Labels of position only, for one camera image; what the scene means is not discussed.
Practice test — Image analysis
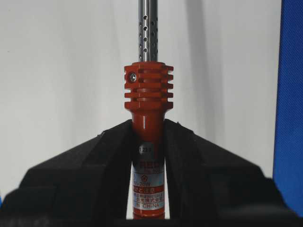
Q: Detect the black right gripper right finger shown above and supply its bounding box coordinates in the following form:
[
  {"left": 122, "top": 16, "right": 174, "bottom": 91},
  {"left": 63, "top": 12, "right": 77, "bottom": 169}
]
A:
[{"left": 163, "top": 120, "right": 303, "bottom": 227}]

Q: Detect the blue mat strip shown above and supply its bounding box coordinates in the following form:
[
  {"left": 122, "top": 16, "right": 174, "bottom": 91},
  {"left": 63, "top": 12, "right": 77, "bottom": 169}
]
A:
[{"left": 273, "top": 0, "right": 303, "bottom": 216}]

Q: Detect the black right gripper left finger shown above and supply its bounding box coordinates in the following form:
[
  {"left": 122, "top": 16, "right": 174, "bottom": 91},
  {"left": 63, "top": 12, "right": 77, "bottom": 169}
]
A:
[{"left": 0, "top": 120, "right": 134, "bottom": 227}]

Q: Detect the red soldering iron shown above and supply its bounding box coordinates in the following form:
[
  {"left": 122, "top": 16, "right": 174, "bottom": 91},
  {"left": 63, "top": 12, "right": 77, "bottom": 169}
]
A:
[{"left": 125, "top": 0, "right": 173, "bottom": 219}]

